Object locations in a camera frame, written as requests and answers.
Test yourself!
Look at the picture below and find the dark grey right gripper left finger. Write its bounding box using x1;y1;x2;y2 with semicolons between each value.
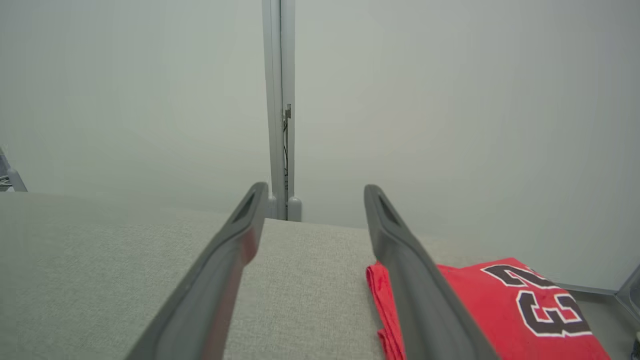
125;181;271;360

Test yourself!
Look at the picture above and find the red jersey with number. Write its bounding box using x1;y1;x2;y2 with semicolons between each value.
366;257;612;360

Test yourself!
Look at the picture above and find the grey wall base rail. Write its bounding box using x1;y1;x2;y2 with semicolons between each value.
565;283;618;296

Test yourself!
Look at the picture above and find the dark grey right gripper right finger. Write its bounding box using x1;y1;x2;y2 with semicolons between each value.
363;184;501;360

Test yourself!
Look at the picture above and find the grey double partition post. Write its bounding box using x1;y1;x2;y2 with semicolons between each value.
261;0;303;222

